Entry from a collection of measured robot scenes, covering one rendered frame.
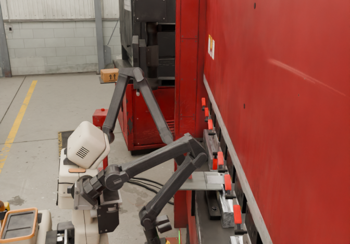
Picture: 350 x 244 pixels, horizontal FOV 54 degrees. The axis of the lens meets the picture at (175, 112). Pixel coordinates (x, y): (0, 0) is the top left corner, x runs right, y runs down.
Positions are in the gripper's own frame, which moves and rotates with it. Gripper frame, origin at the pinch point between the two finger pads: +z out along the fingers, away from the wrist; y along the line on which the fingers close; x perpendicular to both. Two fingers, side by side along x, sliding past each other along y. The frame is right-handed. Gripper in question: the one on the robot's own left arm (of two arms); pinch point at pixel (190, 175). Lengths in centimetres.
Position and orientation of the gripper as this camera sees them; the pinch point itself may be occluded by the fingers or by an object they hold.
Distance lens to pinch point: 192.3
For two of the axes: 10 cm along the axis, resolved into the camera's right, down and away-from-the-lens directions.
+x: -8.7, 4.6, 1.5
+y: -0.2, -3.5, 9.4
